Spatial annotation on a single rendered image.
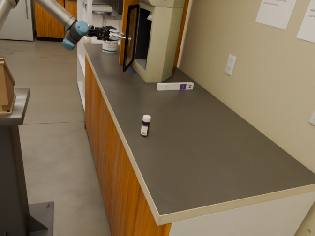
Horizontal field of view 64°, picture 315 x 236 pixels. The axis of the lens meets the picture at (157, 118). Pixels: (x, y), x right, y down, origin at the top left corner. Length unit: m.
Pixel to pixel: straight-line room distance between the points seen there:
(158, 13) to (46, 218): 1.53
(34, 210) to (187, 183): 1.38
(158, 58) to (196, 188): 1.00
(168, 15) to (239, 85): 0.59
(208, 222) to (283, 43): 0.87
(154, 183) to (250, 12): 1.07
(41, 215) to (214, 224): 1.36
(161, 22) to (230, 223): 1.15
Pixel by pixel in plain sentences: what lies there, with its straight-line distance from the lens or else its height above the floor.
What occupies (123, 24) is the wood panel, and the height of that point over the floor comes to 1.24.
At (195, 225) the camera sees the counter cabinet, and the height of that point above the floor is 0.86.
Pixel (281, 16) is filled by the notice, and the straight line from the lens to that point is 1.38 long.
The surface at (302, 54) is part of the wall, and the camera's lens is 1.27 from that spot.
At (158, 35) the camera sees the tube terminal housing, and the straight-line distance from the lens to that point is 1.62.
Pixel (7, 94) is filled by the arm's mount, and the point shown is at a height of 1.03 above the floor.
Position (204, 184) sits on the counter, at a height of 0.94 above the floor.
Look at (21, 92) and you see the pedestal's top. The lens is 1.45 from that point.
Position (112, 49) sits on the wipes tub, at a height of 0.97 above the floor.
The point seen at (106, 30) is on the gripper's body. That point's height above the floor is 1.22.
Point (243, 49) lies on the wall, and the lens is 1.53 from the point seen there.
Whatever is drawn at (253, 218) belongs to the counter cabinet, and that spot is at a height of 0.82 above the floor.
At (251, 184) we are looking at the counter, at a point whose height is 0.94.
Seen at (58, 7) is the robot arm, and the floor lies 1.33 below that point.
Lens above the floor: 1.51
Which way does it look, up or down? 27 degrees down
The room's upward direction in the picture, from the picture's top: 9 degrees clockwise
